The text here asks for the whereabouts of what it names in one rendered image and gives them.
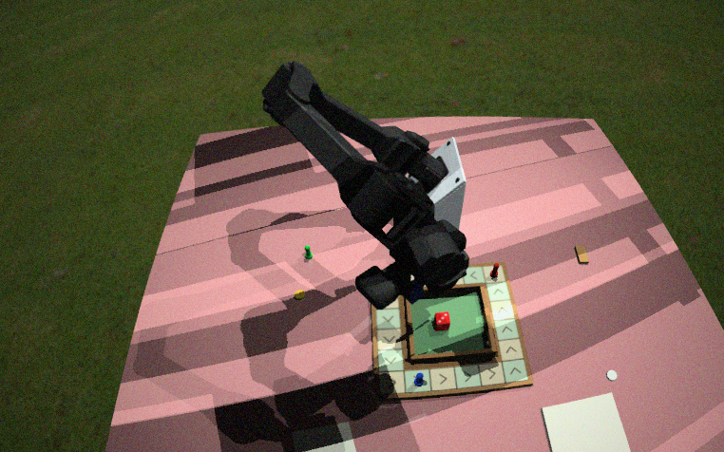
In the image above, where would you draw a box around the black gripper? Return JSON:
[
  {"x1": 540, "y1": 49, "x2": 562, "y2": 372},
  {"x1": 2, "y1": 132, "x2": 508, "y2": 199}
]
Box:
[{"x1": 355, "y1": 219, "x2": 467, "y2": 310}]

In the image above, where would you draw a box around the blue die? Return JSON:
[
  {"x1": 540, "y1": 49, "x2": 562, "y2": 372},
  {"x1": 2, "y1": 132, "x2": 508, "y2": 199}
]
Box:
[{"x1": 408, "y1": 279, "x2": 424, "y2": 304}]

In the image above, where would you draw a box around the red die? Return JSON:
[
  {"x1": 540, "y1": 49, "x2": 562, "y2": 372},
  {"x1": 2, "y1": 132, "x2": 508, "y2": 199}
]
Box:
[{"x1": 434, "y1": 311, "x2": 450, "y2": 331}]

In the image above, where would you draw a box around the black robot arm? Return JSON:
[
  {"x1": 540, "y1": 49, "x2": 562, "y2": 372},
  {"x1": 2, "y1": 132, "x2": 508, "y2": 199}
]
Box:
[{"x1": 262, "y1": 61, "x2": 469, "y2": 295}]

